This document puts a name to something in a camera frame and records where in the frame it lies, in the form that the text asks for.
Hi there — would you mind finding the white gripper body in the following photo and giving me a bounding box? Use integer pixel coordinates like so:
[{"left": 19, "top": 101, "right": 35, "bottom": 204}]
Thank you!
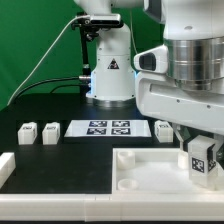
[{"left": 136, "top": 72, "right": 224, "bottom": 135}]

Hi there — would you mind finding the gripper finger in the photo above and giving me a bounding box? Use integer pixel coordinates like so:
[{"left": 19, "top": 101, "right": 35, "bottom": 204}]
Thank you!
[
  {"left": 173, "top": 124, "right": 191, "bottom": 150},
  {"left": 208, "top": 134, "right": 224, "bottom": 167}
]

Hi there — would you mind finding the white square tabletop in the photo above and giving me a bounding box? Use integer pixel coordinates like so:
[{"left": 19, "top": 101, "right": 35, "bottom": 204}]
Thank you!
[{"left": 112, "top": 148, "right": 224, "bottom": 194}]

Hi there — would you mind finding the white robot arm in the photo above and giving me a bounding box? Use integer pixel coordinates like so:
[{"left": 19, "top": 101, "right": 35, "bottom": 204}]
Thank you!
[{"left": 74, "top": 0, "right": 224, "bottom": 136}]

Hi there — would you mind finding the paper sheet with tag markers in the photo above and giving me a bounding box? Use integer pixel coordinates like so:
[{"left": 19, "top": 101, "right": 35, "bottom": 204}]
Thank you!
[{"left": 65, "top": 120, "right": 151, "bottom": 137}]

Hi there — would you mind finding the white left fence piece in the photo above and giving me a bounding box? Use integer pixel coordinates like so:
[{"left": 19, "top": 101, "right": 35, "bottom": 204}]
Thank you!
[{"left": 0, "top": 152, "right": 16, "bottom": 189}]

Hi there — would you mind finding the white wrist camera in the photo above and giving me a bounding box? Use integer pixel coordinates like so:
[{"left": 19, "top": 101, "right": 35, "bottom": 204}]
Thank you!
[{"left": 134, "top": 45, "right": 168, "bottom": 74}]

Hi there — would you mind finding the white front fence wall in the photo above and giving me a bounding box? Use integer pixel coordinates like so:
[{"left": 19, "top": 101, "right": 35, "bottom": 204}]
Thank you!
[{"left": 0, "top": 194, "right": 224, "bottom": 222}]

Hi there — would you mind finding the black cable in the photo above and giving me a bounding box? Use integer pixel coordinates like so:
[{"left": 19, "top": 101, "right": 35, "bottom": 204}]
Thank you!
[{"left": 13, "top": 76, "right": 84, "bottom": 101}]

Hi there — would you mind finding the black camera on stand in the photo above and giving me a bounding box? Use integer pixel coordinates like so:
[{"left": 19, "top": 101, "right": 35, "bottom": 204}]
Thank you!
[{"left": 71, "top": 12, "right": 124, "bottom": 95}]

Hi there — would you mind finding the white camera cable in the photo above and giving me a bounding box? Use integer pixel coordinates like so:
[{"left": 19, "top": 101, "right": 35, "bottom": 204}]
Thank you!
[{"left": 7, "top": 16, "right": 83, "bottom": 106}]

